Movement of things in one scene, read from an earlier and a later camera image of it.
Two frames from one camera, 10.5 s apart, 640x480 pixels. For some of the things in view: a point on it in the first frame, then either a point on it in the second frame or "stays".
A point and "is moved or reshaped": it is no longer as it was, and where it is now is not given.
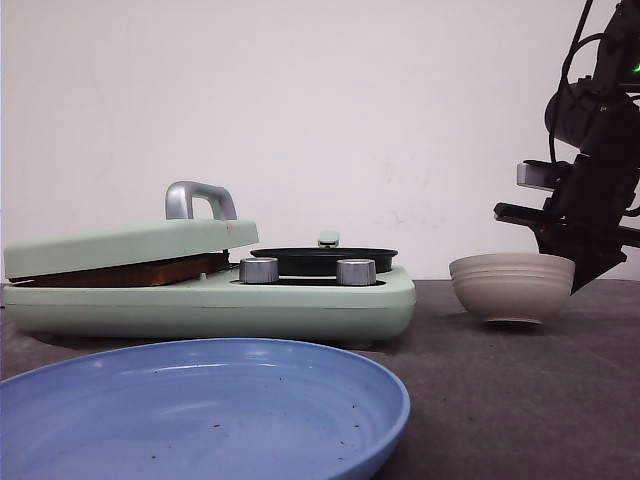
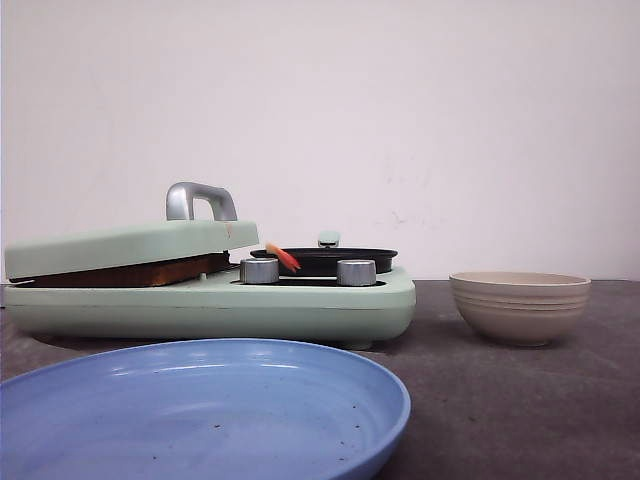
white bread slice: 154,272 stays
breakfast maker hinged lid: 178,235 stays
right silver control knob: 356,272 stays
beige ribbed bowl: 512,288 is moved or reshaped
